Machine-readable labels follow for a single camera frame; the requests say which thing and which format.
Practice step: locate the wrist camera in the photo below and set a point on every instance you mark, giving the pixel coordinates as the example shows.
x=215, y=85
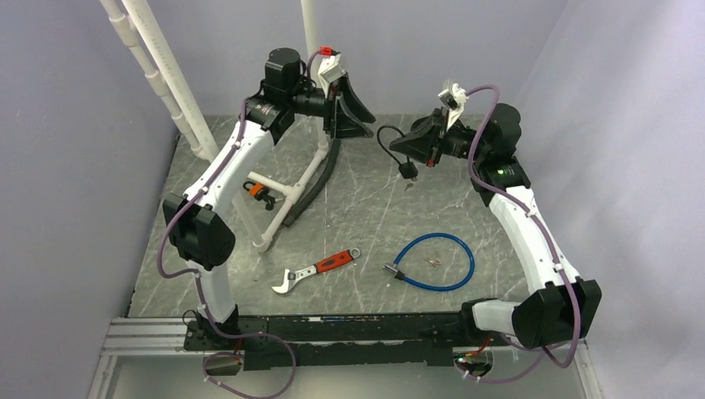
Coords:
x=453, y=97
x=331, y=67

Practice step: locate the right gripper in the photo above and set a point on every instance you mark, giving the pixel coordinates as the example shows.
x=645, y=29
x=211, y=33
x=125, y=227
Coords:
x=428, y=140

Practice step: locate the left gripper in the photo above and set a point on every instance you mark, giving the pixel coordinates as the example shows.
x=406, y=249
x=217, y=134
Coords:
x=346, y=115

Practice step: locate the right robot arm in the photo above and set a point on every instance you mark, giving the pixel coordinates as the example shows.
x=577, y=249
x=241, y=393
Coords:
x=561, y=305

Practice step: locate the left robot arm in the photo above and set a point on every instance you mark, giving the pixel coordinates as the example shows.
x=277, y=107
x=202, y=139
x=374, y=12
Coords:
x=194, y=225

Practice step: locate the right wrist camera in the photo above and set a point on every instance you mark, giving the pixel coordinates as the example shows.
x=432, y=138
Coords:
x=453, y=97

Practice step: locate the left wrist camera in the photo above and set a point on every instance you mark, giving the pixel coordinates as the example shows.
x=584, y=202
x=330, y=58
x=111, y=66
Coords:
x=331, y=67

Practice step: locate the red handled adjustable wrench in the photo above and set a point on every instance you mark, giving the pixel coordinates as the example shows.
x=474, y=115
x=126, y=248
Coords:
x=292, y=277

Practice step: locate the aluminium rail frame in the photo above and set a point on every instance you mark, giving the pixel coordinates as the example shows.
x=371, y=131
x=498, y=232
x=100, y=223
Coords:
x=136, y=337

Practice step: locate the orange black padlock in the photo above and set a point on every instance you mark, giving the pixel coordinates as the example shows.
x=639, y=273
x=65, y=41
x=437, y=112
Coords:
x=256, y=190

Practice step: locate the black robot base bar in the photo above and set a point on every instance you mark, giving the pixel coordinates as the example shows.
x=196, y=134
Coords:
x=435, y=339

